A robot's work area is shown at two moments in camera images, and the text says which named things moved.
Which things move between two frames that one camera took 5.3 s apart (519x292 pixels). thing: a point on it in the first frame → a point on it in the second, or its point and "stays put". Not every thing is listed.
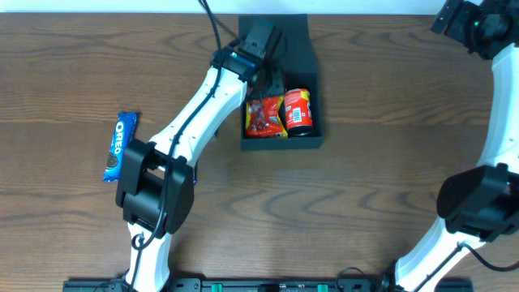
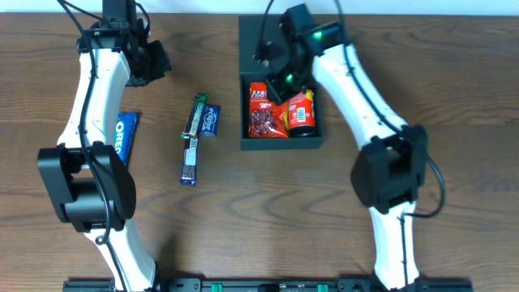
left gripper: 272,82 → 158,59
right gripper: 439,22 → 277,87
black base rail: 267,285 stays put
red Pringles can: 298,114 stays put
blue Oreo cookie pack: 125,126 stays put
